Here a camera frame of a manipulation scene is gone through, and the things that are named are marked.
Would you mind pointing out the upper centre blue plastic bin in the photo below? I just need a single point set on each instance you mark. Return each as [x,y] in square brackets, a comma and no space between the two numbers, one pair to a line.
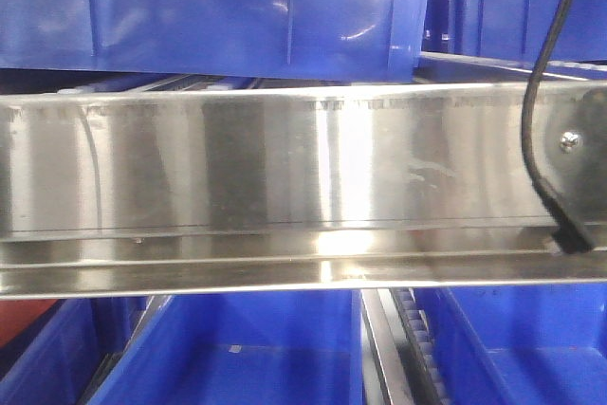
[339,40]

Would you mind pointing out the stainless steel shelf front rail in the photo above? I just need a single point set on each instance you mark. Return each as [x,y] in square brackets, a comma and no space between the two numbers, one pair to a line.
[141,193]

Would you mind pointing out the lower right blue plastic bin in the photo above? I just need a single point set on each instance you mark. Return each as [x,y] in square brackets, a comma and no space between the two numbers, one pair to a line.
[521,344]

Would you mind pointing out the roller track rail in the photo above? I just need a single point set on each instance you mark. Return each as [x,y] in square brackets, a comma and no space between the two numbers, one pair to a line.
[397,362]

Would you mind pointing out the red object at left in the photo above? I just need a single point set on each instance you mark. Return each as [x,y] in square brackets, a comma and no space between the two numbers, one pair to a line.
[17,315]

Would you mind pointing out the upper right blue plastic bin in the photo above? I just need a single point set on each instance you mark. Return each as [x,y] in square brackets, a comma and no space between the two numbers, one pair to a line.
[515,29]

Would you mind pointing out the left metal guide rail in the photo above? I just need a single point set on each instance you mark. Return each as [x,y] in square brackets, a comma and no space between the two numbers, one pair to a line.
[152,305]

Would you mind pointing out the lower left blue plastic bin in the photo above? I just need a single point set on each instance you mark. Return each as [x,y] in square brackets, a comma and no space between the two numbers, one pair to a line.
[55,360]

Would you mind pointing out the blue plastic bin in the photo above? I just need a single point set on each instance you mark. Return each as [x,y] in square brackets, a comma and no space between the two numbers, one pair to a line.
[276,347]
[55,360]
[339,40]
[515,29]
[521,344]

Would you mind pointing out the lower centre blue plastic bin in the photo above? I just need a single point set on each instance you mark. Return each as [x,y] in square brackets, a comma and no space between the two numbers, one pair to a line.
[276,347]

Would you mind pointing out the silver round-head screw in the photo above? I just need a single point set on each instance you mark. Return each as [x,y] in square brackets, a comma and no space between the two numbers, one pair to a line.
[570,140]

